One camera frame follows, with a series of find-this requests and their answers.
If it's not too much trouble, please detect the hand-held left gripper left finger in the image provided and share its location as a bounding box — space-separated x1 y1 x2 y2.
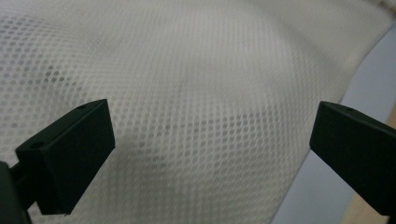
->
15 99 117 216

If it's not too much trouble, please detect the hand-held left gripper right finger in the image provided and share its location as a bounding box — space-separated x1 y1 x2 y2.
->
309 100 396 217

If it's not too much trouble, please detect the white mesh laundry bag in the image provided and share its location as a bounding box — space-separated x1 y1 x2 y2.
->
0 0 395 224

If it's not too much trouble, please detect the light blue mat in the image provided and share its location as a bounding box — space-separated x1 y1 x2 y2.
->
270 22 396 224

